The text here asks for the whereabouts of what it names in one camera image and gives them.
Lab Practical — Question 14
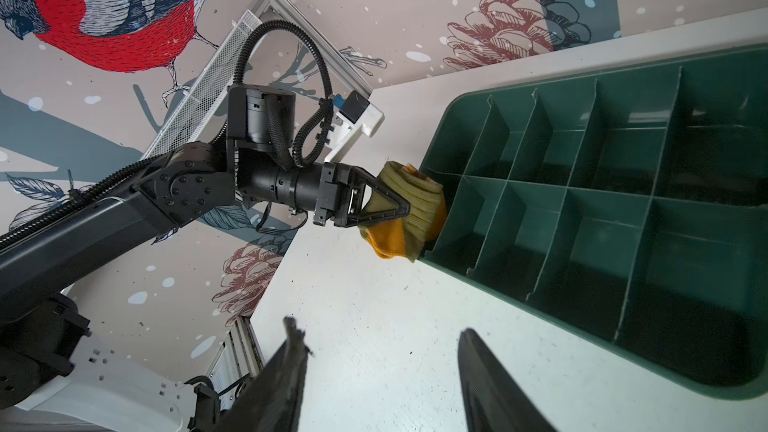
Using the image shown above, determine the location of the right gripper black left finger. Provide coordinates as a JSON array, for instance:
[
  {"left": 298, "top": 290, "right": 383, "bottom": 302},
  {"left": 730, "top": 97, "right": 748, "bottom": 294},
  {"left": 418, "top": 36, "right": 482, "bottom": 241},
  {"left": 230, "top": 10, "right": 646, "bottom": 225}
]
[{"left": 214, "top": 316, "right": 311, "bottom": 432}]

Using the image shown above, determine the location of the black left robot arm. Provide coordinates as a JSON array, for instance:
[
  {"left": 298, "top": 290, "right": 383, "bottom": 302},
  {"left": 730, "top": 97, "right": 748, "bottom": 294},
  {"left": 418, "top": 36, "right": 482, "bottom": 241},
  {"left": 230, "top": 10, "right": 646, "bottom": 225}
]
[{"left": 1, "top": 20, "right": 410, "bottom": 431}]

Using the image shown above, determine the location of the olive green striped sock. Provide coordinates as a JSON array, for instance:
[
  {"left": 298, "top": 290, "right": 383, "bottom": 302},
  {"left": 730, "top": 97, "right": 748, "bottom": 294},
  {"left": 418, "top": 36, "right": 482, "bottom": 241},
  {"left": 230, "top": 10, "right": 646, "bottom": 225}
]
[{"left": 358, "top": 160, "right": 448, "bottom": 263}]

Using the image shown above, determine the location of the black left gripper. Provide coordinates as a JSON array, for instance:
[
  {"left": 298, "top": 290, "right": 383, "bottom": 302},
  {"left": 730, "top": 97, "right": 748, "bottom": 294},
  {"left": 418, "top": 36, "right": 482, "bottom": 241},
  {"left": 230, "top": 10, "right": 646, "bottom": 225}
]
[{"left": 236, "top": 161, "right": 410, "bottom": 228}]

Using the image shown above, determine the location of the aluminium frame corner post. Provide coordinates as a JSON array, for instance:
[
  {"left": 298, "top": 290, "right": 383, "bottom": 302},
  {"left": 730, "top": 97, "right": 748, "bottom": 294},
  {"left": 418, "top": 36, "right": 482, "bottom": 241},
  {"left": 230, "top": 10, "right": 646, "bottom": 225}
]
[{"left": 248, "top": 0, "right": 373, "bottom": 97}]

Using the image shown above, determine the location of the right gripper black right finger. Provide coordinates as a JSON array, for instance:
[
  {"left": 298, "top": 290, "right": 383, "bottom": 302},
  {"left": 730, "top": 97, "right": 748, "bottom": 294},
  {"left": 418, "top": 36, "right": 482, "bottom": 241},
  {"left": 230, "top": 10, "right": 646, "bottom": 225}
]
[{"left": 458, "top": 328, "right": 555, "bottom": 431}]

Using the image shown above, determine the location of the white wire mesh shelf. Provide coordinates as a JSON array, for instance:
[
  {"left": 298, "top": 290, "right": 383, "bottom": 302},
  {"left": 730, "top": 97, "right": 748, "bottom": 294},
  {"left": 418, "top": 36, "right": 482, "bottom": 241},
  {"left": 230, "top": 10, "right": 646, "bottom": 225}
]
[{"left": 142, "top": 10, "right": 261, "bottom": 159}]

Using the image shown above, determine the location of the green plastic compartment tray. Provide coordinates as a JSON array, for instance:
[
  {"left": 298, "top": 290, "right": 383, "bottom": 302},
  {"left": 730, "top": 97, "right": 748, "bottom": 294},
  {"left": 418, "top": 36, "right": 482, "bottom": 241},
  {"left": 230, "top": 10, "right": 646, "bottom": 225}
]
[{"left": 421, "top": 45, "right": 767, "bottom": 400}]

